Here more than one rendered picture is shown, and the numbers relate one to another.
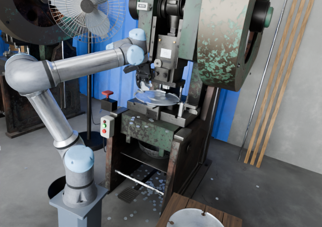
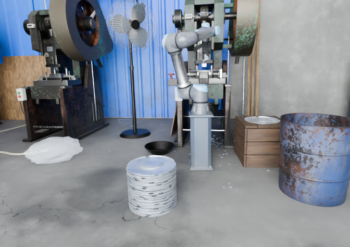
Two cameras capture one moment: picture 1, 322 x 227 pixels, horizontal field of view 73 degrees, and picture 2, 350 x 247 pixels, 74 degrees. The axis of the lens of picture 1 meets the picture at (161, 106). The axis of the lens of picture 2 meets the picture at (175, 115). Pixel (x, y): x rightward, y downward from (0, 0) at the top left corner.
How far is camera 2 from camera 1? 147 cm
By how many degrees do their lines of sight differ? 19
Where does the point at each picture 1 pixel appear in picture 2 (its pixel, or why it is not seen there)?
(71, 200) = (202, 110)
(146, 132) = not seen: hidden behind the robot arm
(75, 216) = (208, 116)
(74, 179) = (203, 97)
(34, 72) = (193, 34)
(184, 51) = (217, 38)
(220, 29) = (247, 16)
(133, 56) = (218, 30)
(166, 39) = not seen: hidden behind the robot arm
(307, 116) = (274, 83)
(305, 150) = (278, 107)
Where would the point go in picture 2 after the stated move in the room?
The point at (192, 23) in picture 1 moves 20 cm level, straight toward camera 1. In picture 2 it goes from (220, 21) to (229, 17)
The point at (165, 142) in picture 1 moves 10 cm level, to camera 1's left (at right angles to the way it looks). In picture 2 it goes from (218, 93) to (209, 94)
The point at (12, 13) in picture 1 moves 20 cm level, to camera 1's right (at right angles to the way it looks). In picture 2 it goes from (76, 35) to (97, 36)
